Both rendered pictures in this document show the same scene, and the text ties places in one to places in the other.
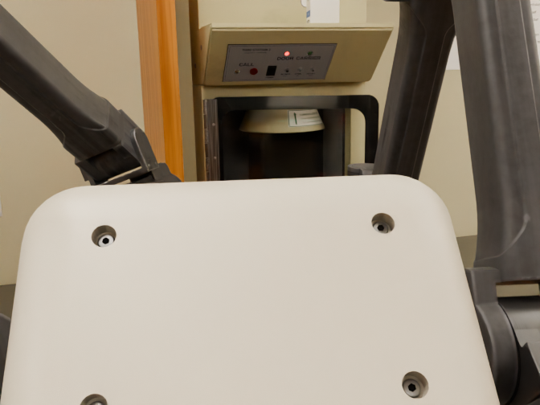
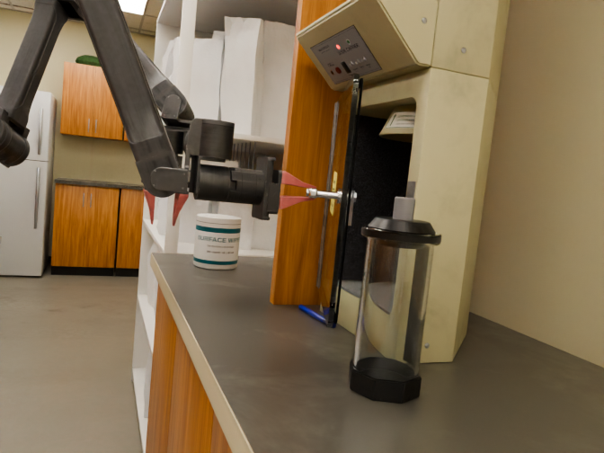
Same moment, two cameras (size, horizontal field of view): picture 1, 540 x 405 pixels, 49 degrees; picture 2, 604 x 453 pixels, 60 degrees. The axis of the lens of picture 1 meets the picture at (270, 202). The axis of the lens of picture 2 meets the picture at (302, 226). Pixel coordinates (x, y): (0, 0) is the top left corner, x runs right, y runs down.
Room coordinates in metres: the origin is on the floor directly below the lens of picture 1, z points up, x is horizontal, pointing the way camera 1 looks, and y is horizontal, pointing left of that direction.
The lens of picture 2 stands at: (0.91, -0.98, 1.22)
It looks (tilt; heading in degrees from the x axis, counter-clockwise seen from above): 5 degrees down; 84
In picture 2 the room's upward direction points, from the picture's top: 6 degrees clockwise
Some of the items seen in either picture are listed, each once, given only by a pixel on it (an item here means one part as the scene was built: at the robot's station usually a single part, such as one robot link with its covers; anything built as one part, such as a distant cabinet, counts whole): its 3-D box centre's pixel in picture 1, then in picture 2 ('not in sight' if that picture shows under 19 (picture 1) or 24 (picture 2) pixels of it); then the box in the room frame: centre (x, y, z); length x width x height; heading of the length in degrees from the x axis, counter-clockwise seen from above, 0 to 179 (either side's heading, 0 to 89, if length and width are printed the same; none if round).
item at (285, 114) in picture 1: (293, 205); (335, 199); (1.07, -0.04, 1.19); 0.30 x 0.01 x 0.40; 86
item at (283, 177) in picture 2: not in sight; (288, 192); (0.98, -0.10, 1.20); 0.09 x 0.07 x 0.07; 16
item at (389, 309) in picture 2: not in sight; (392, 306); (1.12, -0.29, 1.06); 0.11 x 0.11 x 0.21
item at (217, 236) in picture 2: not in sight; (217, 240); (0.83, 0.56, 1.02); 0.13 x 0.13 x 0.15
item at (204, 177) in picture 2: not in sight; (211, 179); (0.85, -0.14, 1.21); 0.07 x 0.06 x 0.07; 16
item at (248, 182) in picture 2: not in sight; (248, 186); (0.91, -0.12, 1.20); 0.07 x 0.07 x 0.10; 16
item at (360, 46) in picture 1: (296, 55); (354, 48); (1.07, -0.05, 1.46); 0.32 x 0.12 x 0.10; 105
